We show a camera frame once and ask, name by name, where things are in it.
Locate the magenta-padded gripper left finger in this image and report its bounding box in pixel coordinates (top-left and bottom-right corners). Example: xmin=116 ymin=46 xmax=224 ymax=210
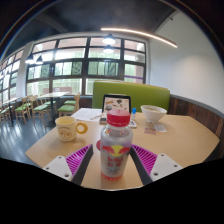
xmin=43 ymin=143 xmax=95 ymax=186

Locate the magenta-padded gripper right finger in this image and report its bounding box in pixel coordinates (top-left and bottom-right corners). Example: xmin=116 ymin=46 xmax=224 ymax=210
xmin=129 ymin=143 xmax=184 ymax=186

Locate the red-capped drink bottle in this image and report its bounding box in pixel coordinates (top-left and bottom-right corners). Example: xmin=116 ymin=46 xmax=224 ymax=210
xmin=99 ymin=109 xmax=134 ymax=182

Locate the pinkish paper card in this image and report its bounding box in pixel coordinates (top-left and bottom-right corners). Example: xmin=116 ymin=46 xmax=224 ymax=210
xmin=143 ymin=126 xmax=157 ymax=136

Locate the white paper napkin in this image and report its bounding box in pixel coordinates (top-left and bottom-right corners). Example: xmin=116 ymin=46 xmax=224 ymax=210
xmin=153 ymin=123 xmax=168 ymax=134

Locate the white bowl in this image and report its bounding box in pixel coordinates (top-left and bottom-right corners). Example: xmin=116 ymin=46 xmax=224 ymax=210
xmin=140 ymin=104 xmax=168 ymax=124

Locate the green bench backrest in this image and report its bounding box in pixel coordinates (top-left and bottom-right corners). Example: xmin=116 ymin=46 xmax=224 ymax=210
xmin=91 ymin=80 xmax=171 ymax=113

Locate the black-framed tablet with pictures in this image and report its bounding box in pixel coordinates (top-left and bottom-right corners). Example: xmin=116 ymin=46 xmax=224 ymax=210
xmin=101 ymin=94 xmax=132 ymax=115

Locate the wooden dining table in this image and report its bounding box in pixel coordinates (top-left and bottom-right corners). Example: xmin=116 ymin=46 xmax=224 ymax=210
xmin=36 ymin=91 xmax=71 ymax=128

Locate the group of green-seated wooden chairs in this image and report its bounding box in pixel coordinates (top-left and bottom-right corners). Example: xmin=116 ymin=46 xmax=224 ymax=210
xmin=0 ymin=93 xmax=82 ymax=126

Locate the group of pendant lamps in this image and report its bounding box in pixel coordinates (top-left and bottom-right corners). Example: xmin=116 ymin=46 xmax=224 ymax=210
xmin=24 ymin=33 xmax=117 ymax=65

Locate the long linear ceiling light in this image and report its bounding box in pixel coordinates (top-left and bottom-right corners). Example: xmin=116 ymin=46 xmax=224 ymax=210
xmin=100 ymin=27 xmax=179 ymax=49

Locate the cream mug with yellow handle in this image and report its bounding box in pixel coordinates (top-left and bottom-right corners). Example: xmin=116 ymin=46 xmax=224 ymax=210
xmin=54 ymin=115 xmax=89 ymax=143

